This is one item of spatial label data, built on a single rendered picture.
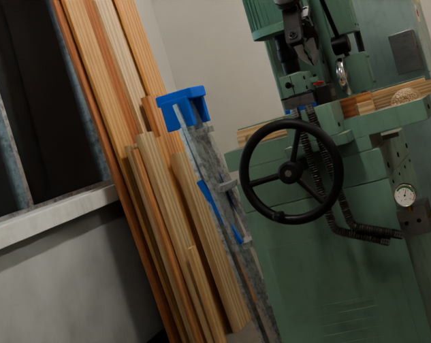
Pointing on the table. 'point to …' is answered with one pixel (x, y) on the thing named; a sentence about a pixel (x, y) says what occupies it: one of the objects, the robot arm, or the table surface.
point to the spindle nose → (286, 56)
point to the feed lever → (342, 46)
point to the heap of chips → (406, 95)
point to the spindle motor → (263, 19)
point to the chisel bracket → (300, 79)
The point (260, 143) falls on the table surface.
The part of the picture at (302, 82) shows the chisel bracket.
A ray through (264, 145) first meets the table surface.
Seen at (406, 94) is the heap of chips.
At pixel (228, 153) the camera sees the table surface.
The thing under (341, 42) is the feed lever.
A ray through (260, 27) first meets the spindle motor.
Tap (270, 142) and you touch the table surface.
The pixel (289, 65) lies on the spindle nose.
